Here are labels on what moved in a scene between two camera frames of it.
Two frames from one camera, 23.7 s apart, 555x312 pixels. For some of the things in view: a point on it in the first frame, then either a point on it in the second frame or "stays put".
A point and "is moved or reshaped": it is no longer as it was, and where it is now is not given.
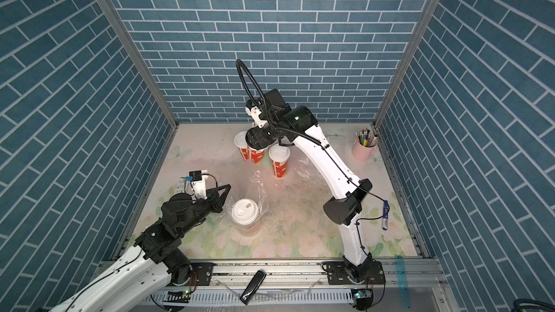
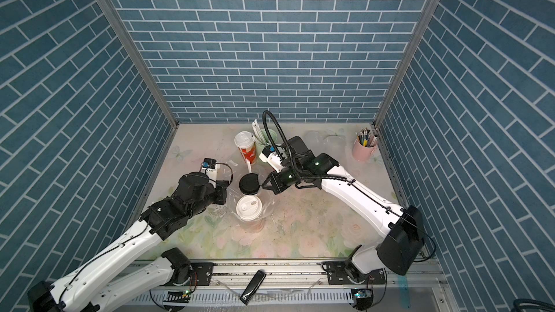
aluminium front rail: [308, 274] stays put
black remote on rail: [253, 287] stays put
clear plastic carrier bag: [248, 203] is moved or reshaped
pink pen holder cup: [363, 146] stays put
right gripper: [256, 139] to [277, 187]
